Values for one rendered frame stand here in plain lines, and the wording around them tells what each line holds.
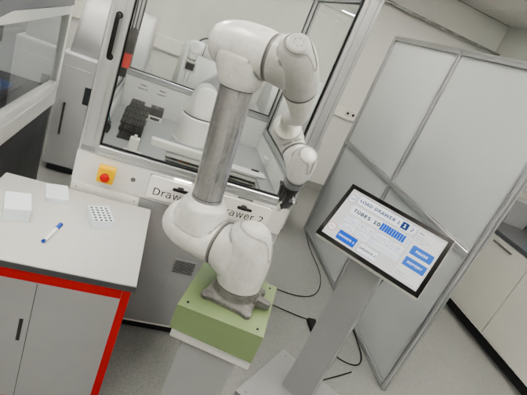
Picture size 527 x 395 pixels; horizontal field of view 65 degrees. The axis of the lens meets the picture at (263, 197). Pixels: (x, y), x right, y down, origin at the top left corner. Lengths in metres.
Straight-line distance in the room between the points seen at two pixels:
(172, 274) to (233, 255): 0.97
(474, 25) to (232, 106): 5.09
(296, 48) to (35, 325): 1.28
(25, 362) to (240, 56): 1.34
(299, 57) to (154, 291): 1.57
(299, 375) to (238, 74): 1.69
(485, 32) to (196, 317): 5.44
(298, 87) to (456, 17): 4.88
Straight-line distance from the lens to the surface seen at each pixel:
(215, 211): 1.33
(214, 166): 1.27
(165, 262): 2.20
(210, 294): 1.40
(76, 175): 2.02
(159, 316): 2.41
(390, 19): 5.55
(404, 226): 1.97
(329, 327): 2.19
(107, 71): 1.86
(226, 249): 1.31
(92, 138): 1.95
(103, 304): 1.61
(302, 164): 1.55
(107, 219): 1.79
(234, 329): 1.35
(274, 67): 1.13
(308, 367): 2.35
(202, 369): 1.55
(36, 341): 1.77
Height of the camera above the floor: 1.70
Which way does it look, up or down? 21 degrees down
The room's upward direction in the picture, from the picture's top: 23 degrees clockwise
